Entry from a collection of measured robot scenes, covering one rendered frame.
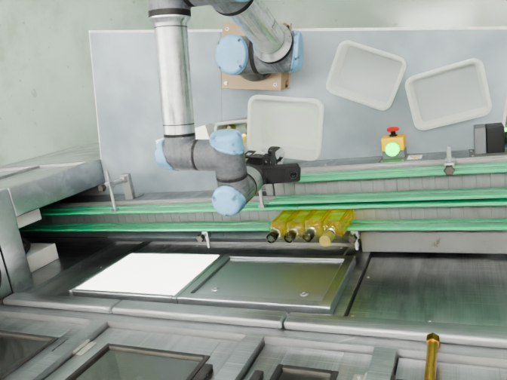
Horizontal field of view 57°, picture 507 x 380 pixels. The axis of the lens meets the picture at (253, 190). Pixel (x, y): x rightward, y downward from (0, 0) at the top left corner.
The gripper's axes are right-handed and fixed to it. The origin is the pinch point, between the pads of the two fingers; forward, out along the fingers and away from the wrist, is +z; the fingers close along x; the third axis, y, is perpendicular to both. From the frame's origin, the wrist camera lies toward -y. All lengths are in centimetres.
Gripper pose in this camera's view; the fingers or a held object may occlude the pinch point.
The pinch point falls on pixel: (283, 153)
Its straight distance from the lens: 137.7
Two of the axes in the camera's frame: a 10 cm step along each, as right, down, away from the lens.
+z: 3.8, -4.1, 8.3
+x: 0.7, 9.1, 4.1
